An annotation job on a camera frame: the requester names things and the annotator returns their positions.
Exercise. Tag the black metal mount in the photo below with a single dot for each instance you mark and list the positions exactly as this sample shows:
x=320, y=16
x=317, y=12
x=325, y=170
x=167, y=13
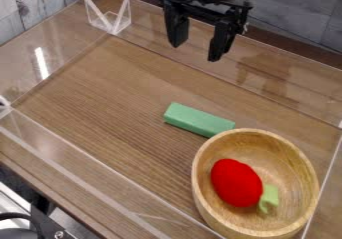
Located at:
x=50, y=229

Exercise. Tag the red plush strawberry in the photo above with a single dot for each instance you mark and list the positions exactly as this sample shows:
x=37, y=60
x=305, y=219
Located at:
x=239, y=186

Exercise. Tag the wooden bowl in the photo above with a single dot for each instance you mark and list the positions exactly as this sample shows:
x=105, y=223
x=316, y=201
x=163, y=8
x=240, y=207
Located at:
x=281, y=166

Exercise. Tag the clear acrylic enclosure wall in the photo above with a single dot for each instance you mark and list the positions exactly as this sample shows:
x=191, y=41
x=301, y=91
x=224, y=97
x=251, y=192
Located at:
x=114, y=206

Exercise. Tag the green foam block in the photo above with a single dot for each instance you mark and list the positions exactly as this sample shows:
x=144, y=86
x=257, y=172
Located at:
x=196, y=121

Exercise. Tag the clear acrylic corner bracket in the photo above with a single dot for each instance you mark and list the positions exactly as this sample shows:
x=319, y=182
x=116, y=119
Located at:
x=109, y=22

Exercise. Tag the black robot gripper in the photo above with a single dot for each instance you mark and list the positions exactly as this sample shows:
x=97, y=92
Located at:
x=209, y=10

